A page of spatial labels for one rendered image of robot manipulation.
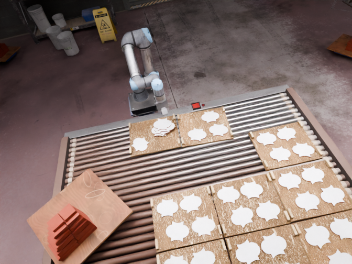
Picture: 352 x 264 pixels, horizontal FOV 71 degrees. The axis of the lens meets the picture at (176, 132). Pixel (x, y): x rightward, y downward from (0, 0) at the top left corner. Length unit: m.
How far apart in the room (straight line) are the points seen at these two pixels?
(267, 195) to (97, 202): 1.12
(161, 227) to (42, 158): 2.40
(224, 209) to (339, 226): 0.66
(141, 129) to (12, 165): 2.24
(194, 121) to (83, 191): 1.02
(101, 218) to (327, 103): 3.12
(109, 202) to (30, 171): 2.11
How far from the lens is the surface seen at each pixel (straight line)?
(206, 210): 1.70
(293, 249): 1.69
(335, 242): 1.78
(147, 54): 2.12
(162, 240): 1.67
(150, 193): 1.82
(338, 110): 3.79
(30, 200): 3.46
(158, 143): 2.01
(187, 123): 2.11
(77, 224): 1.55
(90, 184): 1.86
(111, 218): 1.69
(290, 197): 1.80
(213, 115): 2.13
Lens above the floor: 2.52
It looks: 50 degrees down
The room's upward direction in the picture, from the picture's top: 11 degrees counter-clockwise
